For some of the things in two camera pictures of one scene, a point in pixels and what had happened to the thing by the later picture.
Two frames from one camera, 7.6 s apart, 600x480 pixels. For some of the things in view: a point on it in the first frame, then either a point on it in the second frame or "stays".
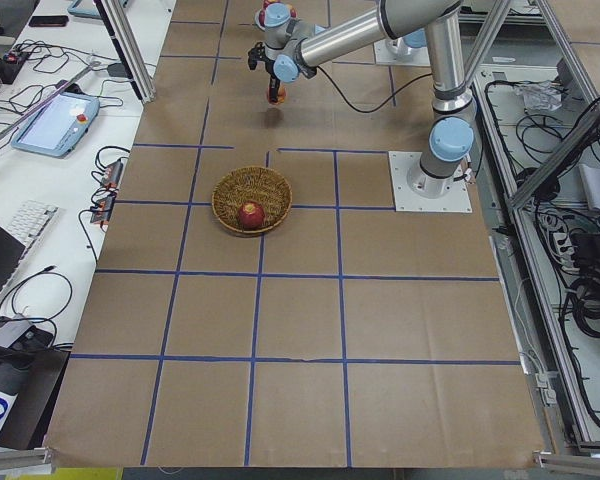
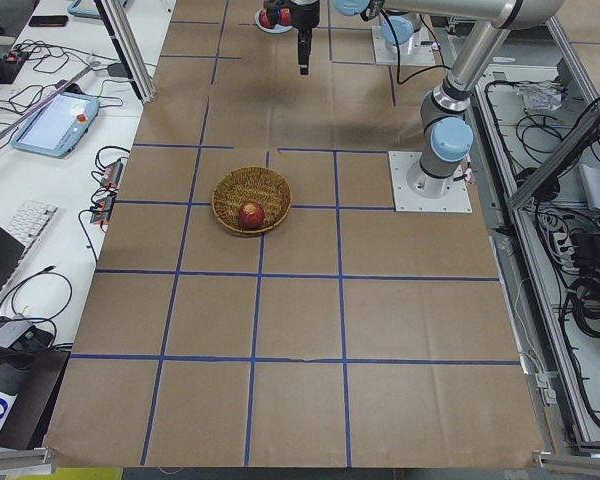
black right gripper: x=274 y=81 -> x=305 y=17
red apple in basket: x=251 y=215 stays
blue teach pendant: x=58 y=128 stays
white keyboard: x=30 y=220 stays
